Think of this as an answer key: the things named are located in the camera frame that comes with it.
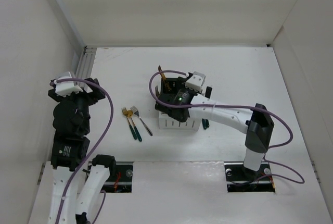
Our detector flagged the gold fork green handle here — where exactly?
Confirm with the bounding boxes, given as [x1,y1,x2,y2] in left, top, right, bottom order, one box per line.
[122,107,137,140]

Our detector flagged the gold knife green handle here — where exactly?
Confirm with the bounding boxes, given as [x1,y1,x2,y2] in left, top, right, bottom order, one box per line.
[158,65,167,82]
[202,119,210,130]

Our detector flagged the gold spoon green handle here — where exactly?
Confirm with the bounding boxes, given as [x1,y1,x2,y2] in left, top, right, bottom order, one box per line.
[127,110,143,142]

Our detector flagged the silver fork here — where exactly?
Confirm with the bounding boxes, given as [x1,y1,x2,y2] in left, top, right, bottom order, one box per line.
[131,106,153,136]

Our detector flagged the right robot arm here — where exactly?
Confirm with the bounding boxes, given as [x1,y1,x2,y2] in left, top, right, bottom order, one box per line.
[155,72,274,179]

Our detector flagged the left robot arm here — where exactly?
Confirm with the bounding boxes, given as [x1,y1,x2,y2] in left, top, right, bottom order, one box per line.
[48,72,117,223]

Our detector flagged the black utensil container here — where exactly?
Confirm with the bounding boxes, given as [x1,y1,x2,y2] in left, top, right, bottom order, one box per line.
[160,78,182,96]

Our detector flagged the white utensil container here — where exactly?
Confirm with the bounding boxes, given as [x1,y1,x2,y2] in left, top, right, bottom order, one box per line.
[158,112,201,131]

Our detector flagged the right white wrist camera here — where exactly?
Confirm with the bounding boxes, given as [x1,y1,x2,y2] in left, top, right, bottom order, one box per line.
[185,71,206,93]

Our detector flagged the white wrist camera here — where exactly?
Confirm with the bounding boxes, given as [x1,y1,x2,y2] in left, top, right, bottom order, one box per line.
[52,71,83,97]
[185,71,206,93]

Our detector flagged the aluminium rail frame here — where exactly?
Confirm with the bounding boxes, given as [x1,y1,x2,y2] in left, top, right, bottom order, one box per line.
[75,46,97,79]

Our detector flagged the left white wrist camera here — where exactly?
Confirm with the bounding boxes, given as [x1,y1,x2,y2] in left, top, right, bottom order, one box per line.
[52,71,83,97]

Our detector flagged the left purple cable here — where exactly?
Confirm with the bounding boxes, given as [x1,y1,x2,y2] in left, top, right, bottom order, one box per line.
[52,78,115,224]

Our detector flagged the purple cable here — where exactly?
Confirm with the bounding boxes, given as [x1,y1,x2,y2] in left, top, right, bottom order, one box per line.
[52,78,115,224]
[149,69,305,185]

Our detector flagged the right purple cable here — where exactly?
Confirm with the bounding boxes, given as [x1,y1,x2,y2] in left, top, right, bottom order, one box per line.
[149,69,305,185]

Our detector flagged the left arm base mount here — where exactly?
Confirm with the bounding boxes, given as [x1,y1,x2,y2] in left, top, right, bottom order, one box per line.
[102,162,134,193]

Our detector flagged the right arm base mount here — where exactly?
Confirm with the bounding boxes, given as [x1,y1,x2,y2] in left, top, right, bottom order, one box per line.
[224,162,275,193]

